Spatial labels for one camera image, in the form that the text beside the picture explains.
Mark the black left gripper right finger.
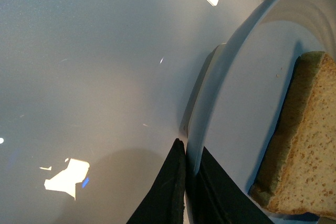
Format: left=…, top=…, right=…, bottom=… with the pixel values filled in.
left=187, top=148, right=272, bottom=223

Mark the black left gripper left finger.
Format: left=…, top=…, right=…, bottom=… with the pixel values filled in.
left=127, top=139, right=186, bottom=223

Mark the brown bread slice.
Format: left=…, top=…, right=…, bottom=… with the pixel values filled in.
left=249, top=51, right=335, bottom=219

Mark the grey round plate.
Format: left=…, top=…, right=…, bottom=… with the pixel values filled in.
left=186, top=0, right=335, bottom=223

